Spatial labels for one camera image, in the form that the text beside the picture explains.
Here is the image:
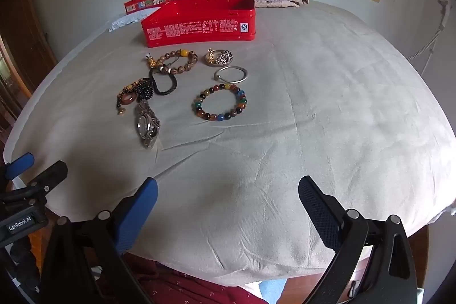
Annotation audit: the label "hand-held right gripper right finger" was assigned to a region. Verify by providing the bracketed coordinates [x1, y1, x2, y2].
[298, 176, 419, 304]

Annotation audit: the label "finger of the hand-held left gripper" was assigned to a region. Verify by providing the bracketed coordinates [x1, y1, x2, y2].
[19, 160, 68, 199]
[0, 152, 35, 183]

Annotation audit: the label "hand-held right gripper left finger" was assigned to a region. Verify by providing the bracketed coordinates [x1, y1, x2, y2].
[37, 177, 159, 304]

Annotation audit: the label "silver wristwatch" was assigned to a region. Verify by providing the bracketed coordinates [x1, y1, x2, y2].
[133, 102, 162, 150]

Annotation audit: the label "multicoloured bead bracelet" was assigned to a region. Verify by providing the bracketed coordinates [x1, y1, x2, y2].
[192, 83, 249, 122]

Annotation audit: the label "black bead bracelet red pendant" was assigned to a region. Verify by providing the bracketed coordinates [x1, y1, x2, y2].
[115, 78, 155, 116]

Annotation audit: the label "black cord necklace gold pendant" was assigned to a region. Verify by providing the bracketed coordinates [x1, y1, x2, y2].
[144, 54, 179, 96]

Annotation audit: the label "plain silver bangle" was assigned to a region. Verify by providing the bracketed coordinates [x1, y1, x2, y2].
[214, 65, 249, 82]

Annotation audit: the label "brown wooden bead bracelet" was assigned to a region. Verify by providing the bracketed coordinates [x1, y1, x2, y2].
[157, 48, 199, 76]

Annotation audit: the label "sparkly silver bangle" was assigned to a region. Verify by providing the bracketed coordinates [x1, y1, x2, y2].
[204, 48, 235, 68]

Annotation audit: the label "red tin box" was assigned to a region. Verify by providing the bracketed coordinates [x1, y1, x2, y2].
[141, 0, 256, 48]

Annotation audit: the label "person's left hand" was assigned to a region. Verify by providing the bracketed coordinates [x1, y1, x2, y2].
[7, 236, 41, 294]

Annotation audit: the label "maroon pants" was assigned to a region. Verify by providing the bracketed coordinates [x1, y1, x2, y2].
[121, 254, 271, 304]

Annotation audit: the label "light blue cloth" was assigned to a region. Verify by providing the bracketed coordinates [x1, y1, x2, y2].
[258, 278, 287, 301]

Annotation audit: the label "beige bed sheet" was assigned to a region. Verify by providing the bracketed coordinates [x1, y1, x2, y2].
[3, 0, 456, 287]

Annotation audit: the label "wooden cabinet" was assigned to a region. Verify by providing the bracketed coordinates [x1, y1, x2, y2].
[0, 0, 59, 148]

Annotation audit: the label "white lace cloth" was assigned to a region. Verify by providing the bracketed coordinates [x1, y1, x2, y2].
[108, 10, 157, 33]

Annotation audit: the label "patterned folded cloth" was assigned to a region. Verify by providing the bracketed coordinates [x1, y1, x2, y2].
[254, 0, 310, 9]

